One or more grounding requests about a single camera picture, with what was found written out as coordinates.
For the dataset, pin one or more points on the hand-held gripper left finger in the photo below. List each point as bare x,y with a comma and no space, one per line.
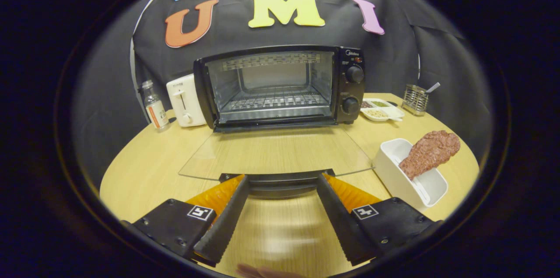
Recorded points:
225,219

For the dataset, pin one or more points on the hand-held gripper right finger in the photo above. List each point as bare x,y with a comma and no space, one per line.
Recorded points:
339,219

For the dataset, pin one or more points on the brown meat piece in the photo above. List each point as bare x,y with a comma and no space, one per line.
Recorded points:
428,151

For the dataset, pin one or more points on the black toaster oven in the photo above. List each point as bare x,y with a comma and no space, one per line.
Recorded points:
350,89

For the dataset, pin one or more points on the white pop-up toaster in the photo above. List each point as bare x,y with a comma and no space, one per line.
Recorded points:
186,103

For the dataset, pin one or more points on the white rectangular tray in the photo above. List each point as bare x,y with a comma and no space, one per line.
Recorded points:
393,173

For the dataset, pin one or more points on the white divided spice dish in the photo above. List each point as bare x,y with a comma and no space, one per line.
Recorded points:
385,114

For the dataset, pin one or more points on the clear glass bottle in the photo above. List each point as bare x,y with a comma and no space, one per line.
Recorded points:
156,114

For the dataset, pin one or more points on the metal spoon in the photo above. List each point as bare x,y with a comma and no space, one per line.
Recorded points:
433,88

